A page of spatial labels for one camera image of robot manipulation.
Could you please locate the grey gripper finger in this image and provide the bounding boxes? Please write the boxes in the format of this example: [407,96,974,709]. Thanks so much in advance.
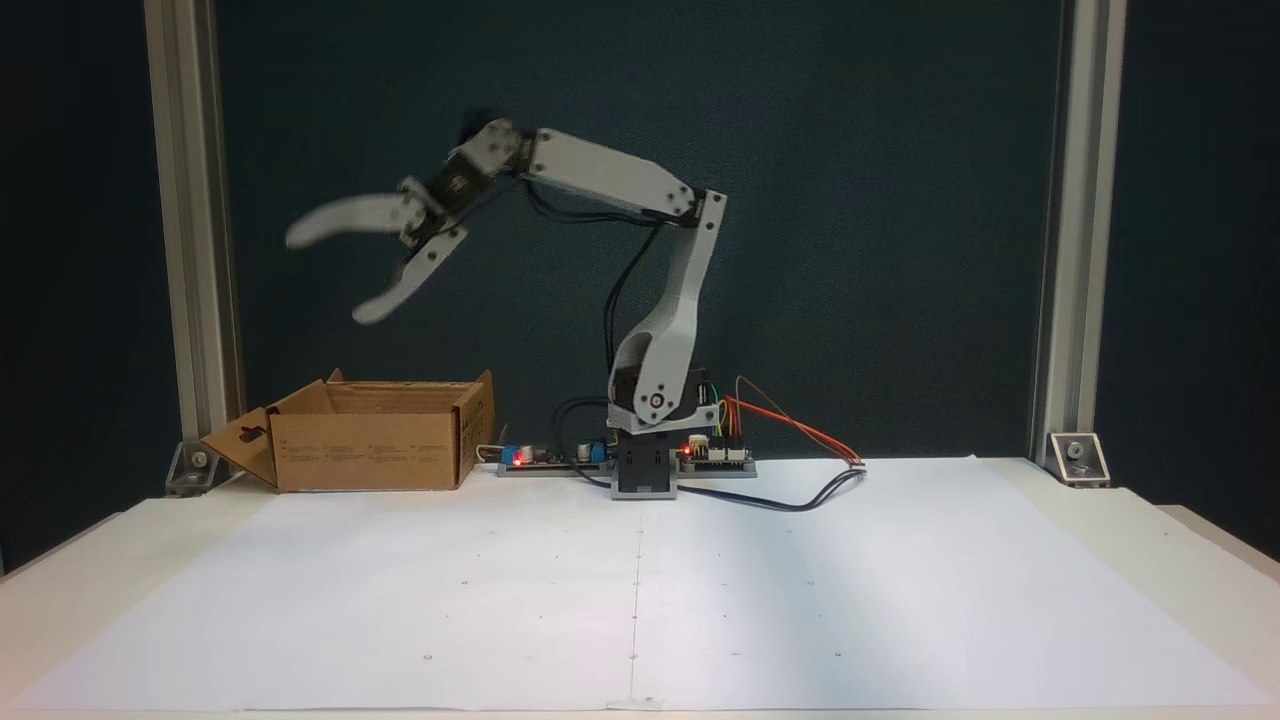
[285,192,427,251]
[354,227,470,327]

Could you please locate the brown cardboard box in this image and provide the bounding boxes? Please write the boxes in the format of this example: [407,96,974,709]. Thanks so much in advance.
[200,369,497,493]

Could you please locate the blue power converter board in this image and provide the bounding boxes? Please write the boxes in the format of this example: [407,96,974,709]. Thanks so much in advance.
[497,440,613,478]

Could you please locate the large white paper sheet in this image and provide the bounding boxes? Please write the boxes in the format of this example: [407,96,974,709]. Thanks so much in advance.
[8,456,1273,713]

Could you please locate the motor driver circuit board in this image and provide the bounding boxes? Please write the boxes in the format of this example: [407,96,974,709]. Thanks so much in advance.
[678,438,758,479]

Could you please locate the black servo cable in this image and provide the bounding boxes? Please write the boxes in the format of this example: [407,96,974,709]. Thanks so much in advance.
[600,215,667,401]
[525,183,663,228]

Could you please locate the aluminium frame post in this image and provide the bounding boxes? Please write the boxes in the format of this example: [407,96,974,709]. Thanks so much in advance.
[1028,0,1128,471]
[143,0,248,481]

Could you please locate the black power cable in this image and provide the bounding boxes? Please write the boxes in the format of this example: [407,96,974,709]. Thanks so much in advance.
[548,396,615,491]

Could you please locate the metal corner bracket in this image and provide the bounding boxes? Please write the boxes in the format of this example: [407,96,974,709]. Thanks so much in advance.
[1047,431,1113,489]
[163,440,223,498]

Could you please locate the coloured jumper wires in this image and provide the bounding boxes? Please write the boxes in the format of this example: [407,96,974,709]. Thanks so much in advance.
[712,395,749,446]

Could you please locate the orange and red wires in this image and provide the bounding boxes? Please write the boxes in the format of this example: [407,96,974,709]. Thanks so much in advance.
[735,376,867,467]

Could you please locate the black cable with white connector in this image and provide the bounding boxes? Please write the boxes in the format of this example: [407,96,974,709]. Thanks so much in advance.
[678,460,869,513]

